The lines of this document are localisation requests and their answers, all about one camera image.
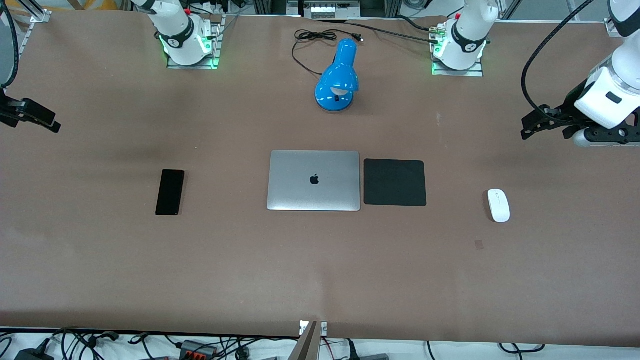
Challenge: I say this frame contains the white computer mouse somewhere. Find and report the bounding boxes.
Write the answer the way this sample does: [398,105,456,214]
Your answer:
[487,188,511,224]

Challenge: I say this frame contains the black smartphone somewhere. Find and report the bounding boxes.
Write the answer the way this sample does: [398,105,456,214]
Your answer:
[155,169,185,217]

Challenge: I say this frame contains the black mouse pad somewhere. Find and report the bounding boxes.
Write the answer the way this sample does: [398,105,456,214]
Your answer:
[363,158,428,207]

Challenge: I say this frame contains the blue desk lamp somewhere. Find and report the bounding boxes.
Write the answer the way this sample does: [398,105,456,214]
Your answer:
[314,38,360,113]

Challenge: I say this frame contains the black power brick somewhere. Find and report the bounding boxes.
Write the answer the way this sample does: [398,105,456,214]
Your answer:
[14,345,54,360]

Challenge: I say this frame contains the white power strip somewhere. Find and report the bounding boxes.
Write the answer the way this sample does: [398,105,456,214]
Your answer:
[310,0,361,20]

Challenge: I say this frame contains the silver closed laptop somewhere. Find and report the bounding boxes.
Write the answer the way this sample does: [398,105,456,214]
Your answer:
[266,150,361,212]

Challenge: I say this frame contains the black adapter with orange buttons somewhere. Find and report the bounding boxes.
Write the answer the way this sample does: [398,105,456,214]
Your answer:
[178,339,219,359]

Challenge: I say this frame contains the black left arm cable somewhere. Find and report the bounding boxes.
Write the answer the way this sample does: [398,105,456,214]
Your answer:
[521,0,597,115]

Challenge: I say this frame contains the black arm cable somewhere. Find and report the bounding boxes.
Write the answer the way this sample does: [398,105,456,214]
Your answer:
[521,0,597,115]
[0,0,20,89]

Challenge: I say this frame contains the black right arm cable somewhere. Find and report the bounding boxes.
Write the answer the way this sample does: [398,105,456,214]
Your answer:
[0,0,20,89]

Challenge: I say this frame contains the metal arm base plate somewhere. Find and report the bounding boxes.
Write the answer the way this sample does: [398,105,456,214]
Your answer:
[167,15,224,70]
[431,24,485,77]

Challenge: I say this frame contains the black braided cable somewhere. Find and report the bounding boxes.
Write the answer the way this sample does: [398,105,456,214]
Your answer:
[317,19,443,46]

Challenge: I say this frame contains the black tangled cable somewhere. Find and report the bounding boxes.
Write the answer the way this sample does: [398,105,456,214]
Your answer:
[50,327,122,360]

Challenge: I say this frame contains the black looped cable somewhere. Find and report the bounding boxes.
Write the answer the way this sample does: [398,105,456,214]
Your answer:
[497,342,546,354]

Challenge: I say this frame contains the black lamp power cord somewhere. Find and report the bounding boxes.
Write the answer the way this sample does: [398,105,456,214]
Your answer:
[292,29,364,77]

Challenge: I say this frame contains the white table edge bracket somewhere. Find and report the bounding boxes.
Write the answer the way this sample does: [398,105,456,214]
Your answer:
[299,320,328,336]

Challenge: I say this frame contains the grey angled post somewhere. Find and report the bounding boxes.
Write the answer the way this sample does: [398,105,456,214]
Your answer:
[297,321,321,360]

